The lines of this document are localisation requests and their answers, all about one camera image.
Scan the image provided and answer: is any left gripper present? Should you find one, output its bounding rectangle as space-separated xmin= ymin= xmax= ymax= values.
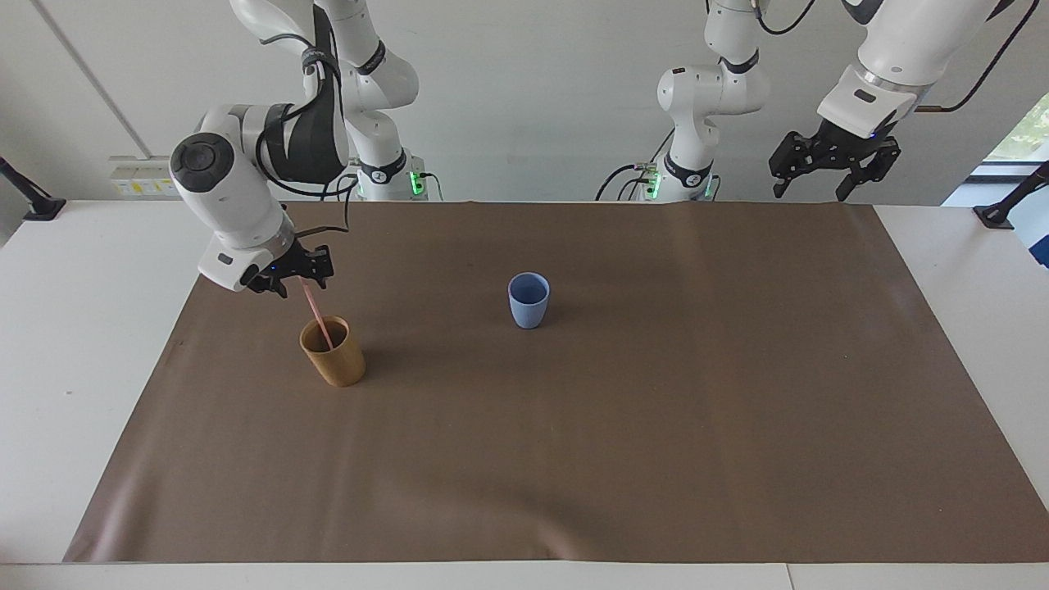
xmin=769 ymin=117 xmax=901 ymax=202

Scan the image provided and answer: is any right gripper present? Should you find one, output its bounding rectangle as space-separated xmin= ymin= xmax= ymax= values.
xmin=245 ymin=243 xmax=335 ymax=298

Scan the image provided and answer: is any pink chopstick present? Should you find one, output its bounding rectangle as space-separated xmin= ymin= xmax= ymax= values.
xmin=299 ymin=277 xmax=334 ymax=352

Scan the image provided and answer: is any brown wooden cup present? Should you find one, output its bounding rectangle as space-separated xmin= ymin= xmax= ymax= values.
xmin=298 ymin=315 xmax=367 ymax=388

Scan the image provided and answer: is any blue cup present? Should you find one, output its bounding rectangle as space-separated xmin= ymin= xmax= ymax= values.
xmin=507 ymin=272 xmax=552 ymax=330

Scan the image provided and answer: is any black stand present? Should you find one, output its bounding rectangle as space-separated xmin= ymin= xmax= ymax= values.
xmin=0 ymin=157 xmax=67 ymax=222
xmin=973 ymin=161 xmax=1049 ymax=231

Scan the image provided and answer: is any window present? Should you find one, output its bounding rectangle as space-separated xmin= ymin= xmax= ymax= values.
xmin=969 ymin=88 xmax=1049 ymax=183

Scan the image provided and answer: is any white wall socket strip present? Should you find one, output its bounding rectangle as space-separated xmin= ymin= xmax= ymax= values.
xmin=108 ymin=155 xmax=179 ymax=198

